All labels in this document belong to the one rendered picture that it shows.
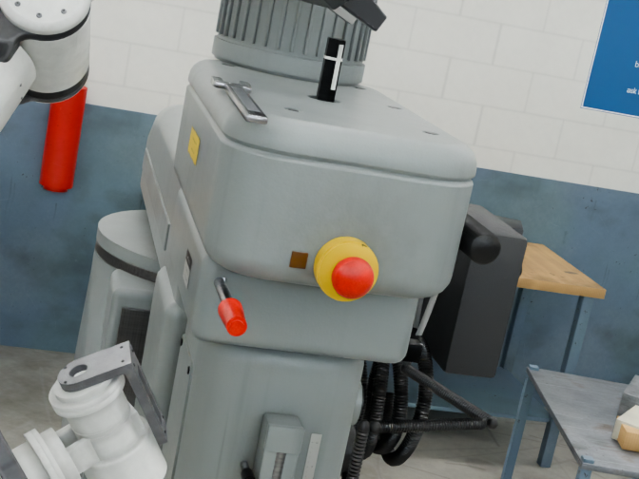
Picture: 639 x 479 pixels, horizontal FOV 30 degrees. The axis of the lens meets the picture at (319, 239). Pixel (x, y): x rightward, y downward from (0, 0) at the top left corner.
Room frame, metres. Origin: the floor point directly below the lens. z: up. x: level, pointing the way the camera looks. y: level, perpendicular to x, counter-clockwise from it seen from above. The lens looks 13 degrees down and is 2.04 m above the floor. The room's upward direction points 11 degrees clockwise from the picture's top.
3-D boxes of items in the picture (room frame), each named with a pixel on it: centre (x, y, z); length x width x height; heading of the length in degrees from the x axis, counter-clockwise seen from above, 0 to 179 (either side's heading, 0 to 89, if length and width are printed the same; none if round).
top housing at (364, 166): (1.34, 0.03, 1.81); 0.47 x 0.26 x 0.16; 14
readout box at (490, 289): (1.70, -0.23, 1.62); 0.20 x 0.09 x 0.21; 14
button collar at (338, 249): (1.10, -0.03, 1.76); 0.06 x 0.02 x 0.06; 104
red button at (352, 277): (1.08, -0.04, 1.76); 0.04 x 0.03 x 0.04; 104
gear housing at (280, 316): (1.37, 0.03, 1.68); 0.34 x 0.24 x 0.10; 14
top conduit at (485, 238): (1.40, -0.11, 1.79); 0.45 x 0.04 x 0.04; 14
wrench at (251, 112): (1.15, 0.10, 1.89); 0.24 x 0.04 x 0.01; 13
